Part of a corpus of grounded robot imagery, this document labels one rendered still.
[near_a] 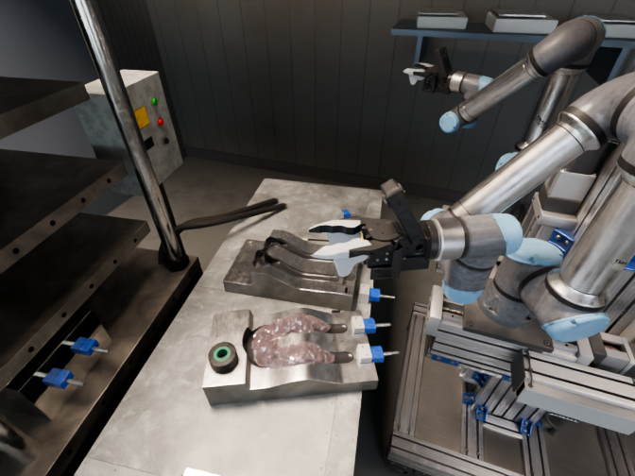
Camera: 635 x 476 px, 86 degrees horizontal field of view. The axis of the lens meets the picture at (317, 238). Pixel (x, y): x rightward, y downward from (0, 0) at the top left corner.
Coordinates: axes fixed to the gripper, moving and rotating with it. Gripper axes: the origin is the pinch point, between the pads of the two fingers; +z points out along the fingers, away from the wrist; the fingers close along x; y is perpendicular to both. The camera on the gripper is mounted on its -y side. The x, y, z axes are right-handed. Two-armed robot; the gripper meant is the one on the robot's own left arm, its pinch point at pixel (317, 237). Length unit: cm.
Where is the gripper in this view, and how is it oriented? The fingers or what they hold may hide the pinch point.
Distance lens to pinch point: 57.6
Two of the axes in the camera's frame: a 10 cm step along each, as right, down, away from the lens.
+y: 0.2, 8.5, 5.3
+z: -9.9, 0.7, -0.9
